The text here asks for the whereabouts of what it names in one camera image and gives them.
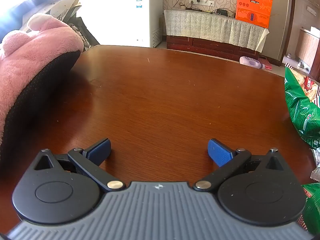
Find cabinet with white cloth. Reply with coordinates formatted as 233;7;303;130
164;9;270;53

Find orange gift box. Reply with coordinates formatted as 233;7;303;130
235;0;273;29

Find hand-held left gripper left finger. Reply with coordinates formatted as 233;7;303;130
34;138;126;193

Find printed cardboard box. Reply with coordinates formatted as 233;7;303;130
44;0;83;22

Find wooden side cabinet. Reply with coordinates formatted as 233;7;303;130
295;26;320;75

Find black router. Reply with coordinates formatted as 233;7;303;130
211;8;235;17

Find black metal frame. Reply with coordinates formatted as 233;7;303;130
66;4;100;52

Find white detergent bottle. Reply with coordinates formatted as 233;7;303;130
239;56;266;70

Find white wall sockets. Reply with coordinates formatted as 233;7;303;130
189;0;215;7

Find white chest freezer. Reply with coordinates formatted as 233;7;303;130
77;0;163;48

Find silver printed snack packet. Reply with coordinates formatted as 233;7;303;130
311;147;320;167

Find dark wooden television cabinet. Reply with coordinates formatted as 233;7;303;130
166;35;260;62

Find green striped snack bag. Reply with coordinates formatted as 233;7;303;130
301;182;320;234
284;67;320;147

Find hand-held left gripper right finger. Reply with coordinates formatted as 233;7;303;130
193;138;287;193

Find pink plush slipper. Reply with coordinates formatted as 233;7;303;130
0;14;85;155

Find red floor mat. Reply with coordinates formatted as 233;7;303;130
257;57;273;70

